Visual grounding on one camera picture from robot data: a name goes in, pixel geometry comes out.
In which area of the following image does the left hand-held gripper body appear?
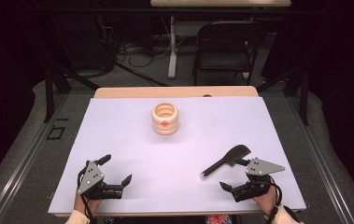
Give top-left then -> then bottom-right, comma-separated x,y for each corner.
77,160 -> 124,201

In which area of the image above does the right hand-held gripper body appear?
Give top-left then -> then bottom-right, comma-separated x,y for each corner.
231,157 -> 287,203

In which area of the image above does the black spatula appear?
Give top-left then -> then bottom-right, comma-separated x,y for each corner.
200,144 -> 252,180

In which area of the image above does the cream ribbed holder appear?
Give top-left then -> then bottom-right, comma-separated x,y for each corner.
150,102 -> 179,136

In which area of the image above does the person's left hand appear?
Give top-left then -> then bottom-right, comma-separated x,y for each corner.
74,189 -> 103,217

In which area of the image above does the person's right hand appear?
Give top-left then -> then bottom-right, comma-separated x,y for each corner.
253,186 -> 280,217

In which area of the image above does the red patterned clothing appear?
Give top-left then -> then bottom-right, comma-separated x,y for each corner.
205,214 -> 234,224

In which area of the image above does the white table mat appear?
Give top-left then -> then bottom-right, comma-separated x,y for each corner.
47,95 -> 307,216

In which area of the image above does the black metal stand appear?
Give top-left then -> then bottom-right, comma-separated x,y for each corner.
41,15 -> 102,124
256,60 -> 311,127

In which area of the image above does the black folding chair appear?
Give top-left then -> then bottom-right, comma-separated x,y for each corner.
191,20 -> 268,87

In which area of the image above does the white-legged wooden table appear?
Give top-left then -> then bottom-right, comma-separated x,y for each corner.
149,0 -> 292,79

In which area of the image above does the left hand-held gripper black cable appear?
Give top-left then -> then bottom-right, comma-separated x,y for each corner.
77,164 -> 98,224

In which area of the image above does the hand-held gripper black cable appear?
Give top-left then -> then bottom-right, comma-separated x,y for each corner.
265,176 -> 284,224
77,164 -> 98,224

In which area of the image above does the right hand-held gripper black cable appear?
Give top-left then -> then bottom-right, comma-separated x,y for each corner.
265,176 -> 284,224

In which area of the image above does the grey metal floor rail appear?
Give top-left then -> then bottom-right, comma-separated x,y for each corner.
284,95 -> 354,224
0,92 -> 70,224

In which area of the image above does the bundle of floor cables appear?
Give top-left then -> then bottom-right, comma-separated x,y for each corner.
113,29 -> 174,69

